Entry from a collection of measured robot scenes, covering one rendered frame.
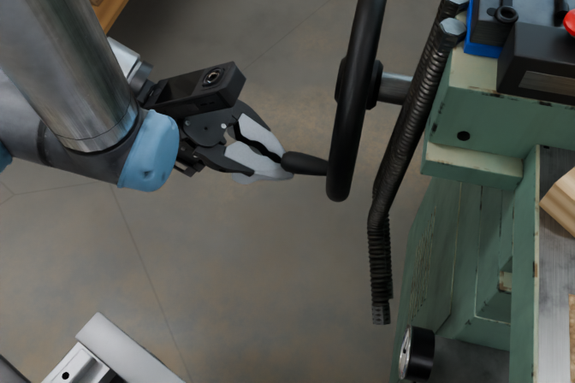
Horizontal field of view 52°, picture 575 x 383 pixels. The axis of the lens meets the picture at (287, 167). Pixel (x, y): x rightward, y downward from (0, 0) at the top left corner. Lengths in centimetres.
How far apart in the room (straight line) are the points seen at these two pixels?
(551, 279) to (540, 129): 14
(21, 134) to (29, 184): 112
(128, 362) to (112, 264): 92
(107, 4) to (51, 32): 138
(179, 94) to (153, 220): 95
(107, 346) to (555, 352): 40
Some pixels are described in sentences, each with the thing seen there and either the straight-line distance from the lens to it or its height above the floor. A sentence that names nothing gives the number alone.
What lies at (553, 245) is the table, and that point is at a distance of 55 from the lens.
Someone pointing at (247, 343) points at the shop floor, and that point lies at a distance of 141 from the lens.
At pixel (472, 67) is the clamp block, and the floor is 96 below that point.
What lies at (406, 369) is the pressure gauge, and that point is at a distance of 71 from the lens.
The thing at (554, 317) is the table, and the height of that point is 90.
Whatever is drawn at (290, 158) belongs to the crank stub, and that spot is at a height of 80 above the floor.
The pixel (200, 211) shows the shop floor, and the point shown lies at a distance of 154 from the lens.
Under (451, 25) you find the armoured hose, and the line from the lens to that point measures 57.
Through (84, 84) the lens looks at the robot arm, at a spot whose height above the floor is 103.
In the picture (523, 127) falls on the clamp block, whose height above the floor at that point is 92.
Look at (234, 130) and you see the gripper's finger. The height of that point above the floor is 80.
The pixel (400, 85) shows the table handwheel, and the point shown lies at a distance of 70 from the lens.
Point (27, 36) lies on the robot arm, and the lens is 40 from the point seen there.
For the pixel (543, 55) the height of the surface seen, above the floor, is 101.
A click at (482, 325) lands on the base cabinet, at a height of 69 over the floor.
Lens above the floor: 136
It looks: 59 degrees down
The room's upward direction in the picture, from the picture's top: straight up
